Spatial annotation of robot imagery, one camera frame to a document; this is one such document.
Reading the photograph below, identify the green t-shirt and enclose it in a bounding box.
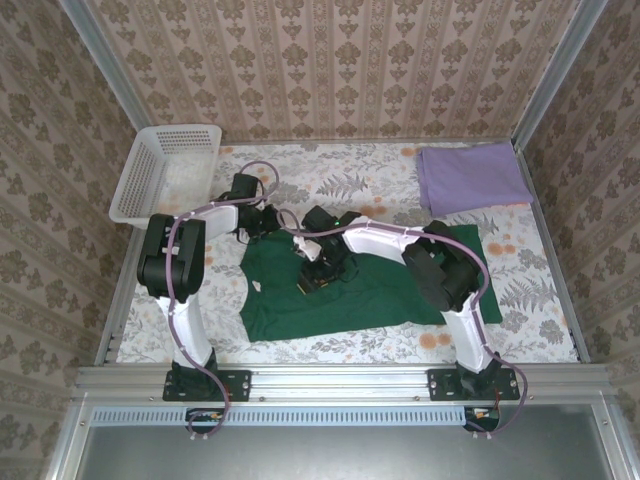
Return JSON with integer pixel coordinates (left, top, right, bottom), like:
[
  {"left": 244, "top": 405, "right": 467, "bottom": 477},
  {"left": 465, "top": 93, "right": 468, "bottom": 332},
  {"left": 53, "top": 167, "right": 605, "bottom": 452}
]
[{"left": 238, "top": 223, "right": 505, "bottom": 344}]

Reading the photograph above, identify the white plastic basket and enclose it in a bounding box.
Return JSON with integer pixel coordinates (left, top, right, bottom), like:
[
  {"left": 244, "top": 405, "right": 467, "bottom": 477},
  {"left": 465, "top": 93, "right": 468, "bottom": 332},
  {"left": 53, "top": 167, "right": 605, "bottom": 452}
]
[{"left": 108, "top": 124, "right": 224, "bottom": 225}]

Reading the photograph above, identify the floral tablecloth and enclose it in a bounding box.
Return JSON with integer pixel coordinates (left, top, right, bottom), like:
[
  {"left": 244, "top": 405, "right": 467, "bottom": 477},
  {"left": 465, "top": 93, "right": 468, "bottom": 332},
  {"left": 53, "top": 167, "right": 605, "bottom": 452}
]
[{"left": 115, "top": 142, "right": 581, "bottom": 365}]

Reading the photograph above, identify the purple folded t-shirt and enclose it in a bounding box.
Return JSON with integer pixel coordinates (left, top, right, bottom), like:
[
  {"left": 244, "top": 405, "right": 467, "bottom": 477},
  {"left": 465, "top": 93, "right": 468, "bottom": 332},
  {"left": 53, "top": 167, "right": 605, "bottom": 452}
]
[{"left": 416, "top": 141, "right": 535, "bottom": 219}]

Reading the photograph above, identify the black connector box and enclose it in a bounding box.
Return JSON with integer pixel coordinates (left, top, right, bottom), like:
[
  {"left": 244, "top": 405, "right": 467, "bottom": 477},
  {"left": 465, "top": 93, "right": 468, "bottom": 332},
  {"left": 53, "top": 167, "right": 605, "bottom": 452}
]
[
  {"left": 462, "top": 405, "right": 501, "bottom": 434},
  {"left": 185, "top": 407, "right": 227, "bottom": 435}
]

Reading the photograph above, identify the grey metal panel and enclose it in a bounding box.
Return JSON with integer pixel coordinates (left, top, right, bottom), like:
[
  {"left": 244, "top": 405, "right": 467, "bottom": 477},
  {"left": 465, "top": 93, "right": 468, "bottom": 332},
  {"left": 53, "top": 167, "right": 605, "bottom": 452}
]
[{"left": 47, "top": 399, "right": 640, "bottom": 480}]

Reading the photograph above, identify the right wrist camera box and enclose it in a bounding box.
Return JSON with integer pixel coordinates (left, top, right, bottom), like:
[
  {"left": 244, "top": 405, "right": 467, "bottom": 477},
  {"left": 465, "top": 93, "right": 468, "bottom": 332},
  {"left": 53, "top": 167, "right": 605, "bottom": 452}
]
[{"left": 292, "top": 236, "right": 323, "bottom": 263}]

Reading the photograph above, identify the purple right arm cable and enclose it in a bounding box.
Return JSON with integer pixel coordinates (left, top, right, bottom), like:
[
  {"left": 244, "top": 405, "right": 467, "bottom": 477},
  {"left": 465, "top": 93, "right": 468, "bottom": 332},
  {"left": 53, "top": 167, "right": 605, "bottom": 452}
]
[{"left": 277, "top": 207, "right": 530, "bottom": 441}]

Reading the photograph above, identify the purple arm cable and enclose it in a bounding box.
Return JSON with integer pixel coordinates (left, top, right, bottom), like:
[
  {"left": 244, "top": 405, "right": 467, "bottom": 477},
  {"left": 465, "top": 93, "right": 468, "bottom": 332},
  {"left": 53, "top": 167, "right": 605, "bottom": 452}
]
[
  {"left": 167, "top": 160, "right": 281, "bottom": 444},
  {"left": 277, "top": 207, "right": 530, "bottom": 441}
]

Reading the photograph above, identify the aluminium mounting rail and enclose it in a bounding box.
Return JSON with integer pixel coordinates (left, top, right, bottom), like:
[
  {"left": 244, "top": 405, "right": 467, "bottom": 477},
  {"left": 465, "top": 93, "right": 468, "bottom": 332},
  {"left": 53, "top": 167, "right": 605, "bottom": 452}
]
[{"left": 74, "top": 363, "right": 614, "bottom": 401}]

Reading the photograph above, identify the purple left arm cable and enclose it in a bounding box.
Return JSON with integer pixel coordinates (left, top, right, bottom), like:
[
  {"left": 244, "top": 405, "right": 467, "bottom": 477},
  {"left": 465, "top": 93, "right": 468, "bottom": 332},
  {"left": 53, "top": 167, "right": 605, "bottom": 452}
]
[{"left": 167, "top": 160, "right": 281, "bottom": 444}]

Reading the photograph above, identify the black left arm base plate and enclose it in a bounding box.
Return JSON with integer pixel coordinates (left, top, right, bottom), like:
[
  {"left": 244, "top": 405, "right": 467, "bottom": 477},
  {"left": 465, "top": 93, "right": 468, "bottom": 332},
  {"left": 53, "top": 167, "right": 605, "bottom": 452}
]
[{"left": 162, "top": 367, "right": 252, "bottom": 404}]

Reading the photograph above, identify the slotted light blue cable duct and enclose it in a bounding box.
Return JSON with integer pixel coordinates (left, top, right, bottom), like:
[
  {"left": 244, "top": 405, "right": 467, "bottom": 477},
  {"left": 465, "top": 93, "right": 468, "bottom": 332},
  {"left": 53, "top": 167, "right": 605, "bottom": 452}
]
[{"left": 92, "top": 405, "right": 474, "bottom": 427}]

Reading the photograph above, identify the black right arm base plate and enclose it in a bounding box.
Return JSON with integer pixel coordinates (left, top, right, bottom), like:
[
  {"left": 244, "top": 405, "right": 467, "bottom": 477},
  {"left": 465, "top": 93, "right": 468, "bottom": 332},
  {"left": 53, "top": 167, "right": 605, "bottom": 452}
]
[{"left": 427, "top": 367, "right": 521, "bottom": 402}]

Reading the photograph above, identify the aluminium frame post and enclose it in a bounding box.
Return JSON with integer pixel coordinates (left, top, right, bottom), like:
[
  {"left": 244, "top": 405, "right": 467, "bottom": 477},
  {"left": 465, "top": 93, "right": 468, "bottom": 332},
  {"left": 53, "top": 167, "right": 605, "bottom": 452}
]
[
  {"left": 510, "top": 0, "right": 615, "bottom": 152},
  {"left": 58, "top": 0, "right": 167, "bottom": 157}
]

